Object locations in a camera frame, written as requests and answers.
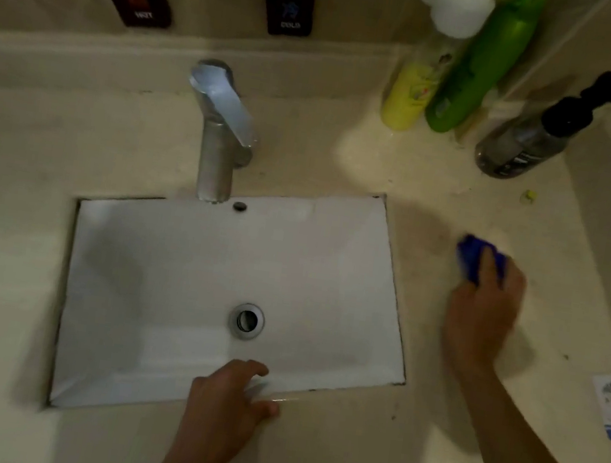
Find dark pump bottle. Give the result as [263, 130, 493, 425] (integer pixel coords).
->
[471, 52, 611, 195]

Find chrome faucet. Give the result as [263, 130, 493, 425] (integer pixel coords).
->
[172, 56, 268, 209]

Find green shampoo bottle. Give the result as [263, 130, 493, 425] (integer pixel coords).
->
[421, 0, 549, 146]

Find blue cloth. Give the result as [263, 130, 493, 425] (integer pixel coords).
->
[451, 231, 512, 291]

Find person's right hand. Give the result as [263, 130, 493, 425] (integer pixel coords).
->
[436, 240, 532, 383]

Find white rectangular sink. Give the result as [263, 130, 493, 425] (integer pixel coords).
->
[45, 151, 433, 457]

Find person's left hand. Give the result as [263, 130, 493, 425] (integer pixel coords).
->
[176, 351, 287, 463]

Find dark red sign blue symbol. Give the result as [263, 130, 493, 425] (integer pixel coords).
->
[258, 0, 318, 42]

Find yellow bottle white flip cap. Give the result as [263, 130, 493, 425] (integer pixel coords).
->
[378, 0, 497, 143]

